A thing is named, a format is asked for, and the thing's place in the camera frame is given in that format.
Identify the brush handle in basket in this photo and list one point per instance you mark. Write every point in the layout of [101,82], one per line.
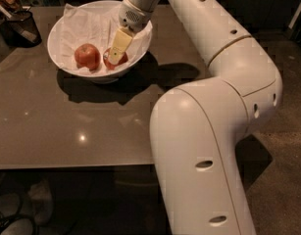
[12,18]

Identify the white ceramic bowl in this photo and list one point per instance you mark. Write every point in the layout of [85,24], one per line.
[55,43]

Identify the black mesh basket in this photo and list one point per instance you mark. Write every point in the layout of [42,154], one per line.
[13,39]

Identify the white cloth on floor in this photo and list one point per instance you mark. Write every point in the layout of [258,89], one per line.
[42,202]

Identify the white paper liner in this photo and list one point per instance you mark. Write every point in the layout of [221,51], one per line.
[88,23]

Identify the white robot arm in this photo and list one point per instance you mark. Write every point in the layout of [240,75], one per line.
[195,127]

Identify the red apple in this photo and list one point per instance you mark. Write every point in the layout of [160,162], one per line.
[87,56]
[110,66]

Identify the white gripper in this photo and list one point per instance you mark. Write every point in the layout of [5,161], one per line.
[130,17]

